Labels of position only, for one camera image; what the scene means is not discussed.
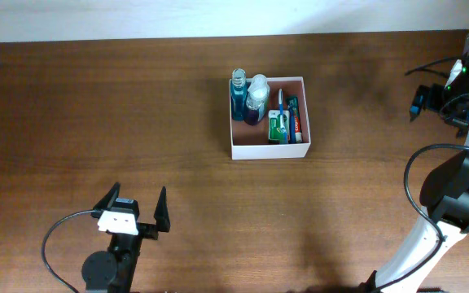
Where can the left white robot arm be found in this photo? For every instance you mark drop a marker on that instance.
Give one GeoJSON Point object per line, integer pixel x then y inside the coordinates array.
{"type": "Point", "coordinates": [113, 270]}

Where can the green soap box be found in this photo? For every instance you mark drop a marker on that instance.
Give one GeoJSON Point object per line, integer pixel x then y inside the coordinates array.
{"type": "Point", "coordinates": [274, 135]}

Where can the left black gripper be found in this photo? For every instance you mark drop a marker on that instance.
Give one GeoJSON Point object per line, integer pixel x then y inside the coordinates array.
{"type": "Point", "coordinates": [161, 217]}

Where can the white cardboard box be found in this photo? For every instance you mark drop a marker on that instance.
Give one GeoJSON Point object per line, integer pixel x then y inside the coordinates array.
{"type": "Point", "coordinates": [251, 142]}

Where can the teal mouthwash bottle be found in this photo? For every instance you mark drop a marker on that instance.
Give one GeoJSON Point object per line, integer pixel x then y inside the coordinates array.
{"type": "Point", "coordinates": [238, 93]}

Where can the clear purple liquid bottle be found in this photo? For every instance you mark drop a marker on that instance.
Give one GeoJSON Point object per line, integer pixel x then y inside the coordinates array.
{"type": "Point", "coordinates": [257, 100]}

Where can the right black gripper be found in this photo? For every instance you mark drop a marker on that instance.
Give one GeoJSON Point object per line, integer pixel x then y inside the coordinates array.
{"type": "Point", "coordinates": [433, 93]}

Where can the red green toothpaste tube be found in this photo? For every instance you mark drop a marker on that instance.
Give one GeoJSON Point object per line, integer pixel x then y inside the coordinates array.
{"type": "Point", "coordinates": [293, 103]}

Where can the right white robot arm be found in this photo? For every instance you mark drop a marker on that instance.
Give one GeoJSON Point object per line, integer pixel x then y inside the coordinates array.
{"type": "Point", "coordinates": [443, 204]}

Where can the blue white toothbrush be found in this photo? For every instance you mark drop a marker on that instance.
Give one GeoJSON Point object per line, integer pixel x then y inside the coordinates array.
{"type": "Point", "coordinates": [282, 127]}

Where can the blue disposable razor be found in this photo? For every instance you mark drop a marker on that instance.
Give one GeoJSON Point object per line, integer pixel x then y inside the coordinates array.
{"type": "Point", "coordinates": [292, 124]}

